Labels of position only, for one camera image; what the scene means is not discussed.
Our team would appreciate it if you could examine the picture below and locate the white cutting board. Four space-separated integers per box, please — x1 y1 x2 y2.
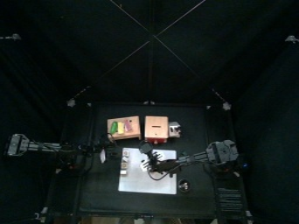
116 147 179 195

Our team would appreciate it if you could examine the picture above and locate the small black round bowl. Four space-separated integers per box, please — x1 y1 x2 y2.
177 178 192 192

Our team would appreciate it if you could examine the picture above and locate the wooden toy toaster red base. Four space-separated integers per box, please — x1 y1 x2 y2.
144 115 171 144

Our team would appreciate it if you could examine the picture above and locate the small grey metal toy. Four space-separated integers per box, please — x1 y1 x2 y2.
168 121 183 138

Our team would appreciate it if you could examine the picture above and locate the white printed label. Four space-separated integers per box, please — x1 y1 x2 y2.
216 186 245 214

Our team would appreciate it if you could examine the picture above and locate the black cable loop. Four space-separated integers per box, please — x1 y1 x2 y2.
147 171 175 182

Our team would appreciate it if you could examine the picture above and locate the purple handled toy knife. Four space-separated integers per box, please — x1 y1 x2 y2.
124 118 133 133

